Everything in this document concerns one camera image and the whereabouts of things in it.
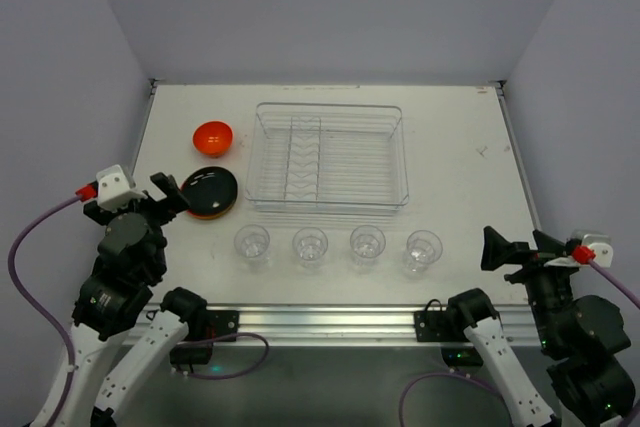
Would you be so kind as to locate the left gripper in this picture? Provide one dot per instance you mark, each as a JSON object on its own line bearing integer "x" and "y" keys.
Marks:
{"x": 134, "y": 207}

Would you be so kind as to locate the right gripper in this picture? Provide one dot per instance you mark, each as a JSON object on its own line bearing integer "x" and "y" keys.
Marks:
{"x": 530, "y": 261}

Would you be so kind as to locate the black plate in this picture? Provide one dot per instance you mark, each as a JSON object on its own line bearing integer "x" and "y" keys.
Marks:
{"x": 214, "y": 179}

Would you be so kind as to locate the orange plate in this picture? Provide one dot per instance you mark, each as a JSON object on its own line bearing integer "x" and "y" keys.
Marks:
{"x": 209, "y": 206}

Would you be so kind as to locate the orange bowl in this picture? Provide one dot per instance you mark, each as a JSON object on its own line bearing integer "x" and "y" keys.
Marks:
{"x": 213, "y": 138}

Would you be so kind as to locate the clear glass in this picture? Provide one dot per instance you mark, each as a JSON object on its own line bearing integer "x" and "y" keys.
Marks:
{"x": 310, "y": 246}
{"x": 367, "y": 243}
{"x": 252, "y": 244}
{"x": 422, "y": 249}

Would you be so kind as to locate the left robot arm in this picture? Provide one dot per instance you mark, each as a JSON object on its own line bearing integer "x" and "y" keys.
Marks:
{"x": 91, "y": 388}

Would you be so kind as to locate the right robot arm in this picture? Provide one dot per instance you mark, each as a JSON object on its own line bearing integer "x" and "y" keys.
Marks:
{"x": 582, "y": 335}

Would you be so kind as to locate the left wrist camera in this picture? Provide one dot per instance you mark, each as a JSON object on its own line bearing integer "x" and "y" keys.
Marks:
{"x": 112, "y": 190}

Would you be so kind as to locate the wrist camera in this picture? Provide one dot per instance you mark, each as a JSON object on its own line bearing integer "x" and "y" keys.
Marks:
{"x": 112, "y": 190}
{"x": 582, "y": 247}

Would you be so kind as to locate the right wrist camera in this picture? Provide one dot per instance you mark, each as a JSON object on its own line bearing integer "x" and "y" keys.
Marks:
{"x": 582, "y": 247}

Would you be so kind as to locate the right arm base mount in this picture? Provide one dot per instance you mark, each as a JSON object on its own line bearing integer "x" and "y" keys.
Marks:
{"x": 432, "y": 325}

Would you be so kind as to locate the white wire dish rack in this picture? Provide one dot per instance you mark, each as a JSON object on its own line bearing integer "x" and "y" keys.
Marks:
{"x": 327, "y": 158}

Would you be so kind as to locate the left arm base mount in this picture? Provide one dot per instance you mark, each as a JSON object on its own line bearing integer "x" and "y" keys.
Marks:
{"x": 207, "y": 324}

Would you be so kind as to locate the aluminium mounting rail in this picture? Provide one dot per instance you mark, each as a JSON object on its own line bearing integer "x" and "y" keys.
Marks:
{"x": 342, "y": 326}

